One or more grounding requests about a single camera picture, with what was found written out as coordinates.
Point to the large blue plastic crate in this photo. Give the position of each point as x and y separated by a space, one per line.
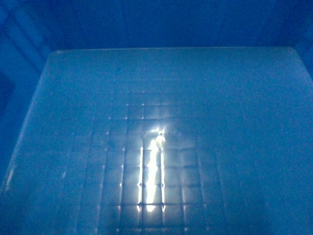
156 117

